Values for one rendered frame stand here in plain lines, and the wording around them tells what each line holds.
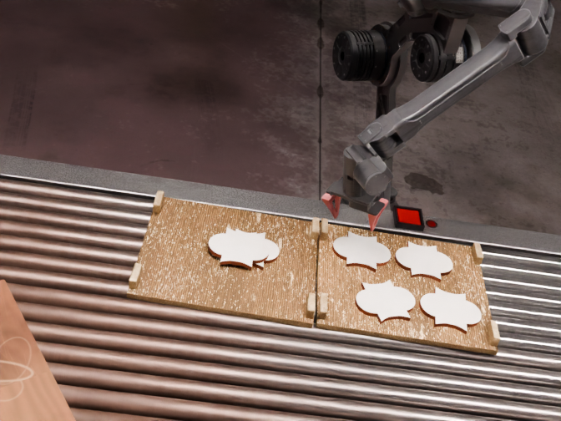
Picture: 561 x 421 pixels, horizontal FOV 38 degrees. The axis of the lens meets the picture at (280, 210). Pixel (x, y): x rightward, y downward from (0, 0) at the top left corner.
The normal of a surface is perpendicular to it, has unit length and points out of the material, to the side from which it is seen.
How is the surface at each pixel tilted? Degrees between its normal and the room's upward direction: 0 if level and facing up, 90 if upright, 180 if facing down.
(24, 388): 0
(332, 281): 0
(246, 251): 0
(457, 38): 90
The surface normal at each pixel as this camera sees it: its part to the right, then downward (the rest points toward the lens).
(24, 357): 0.16, -0.77
